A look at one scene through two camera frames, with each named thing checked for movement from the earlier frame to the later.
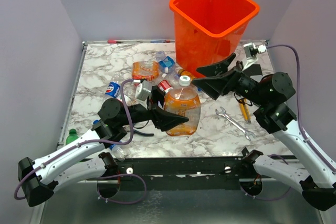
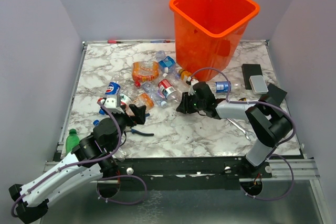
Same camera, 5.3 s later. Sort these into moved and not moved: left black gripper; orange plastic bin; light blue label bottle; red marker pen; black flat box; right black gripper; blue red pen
Moved: right black gripper; left black gripper
Not moved: blue red pen; red marker pen; black flat box; light blue label bottle; orange plastic bin
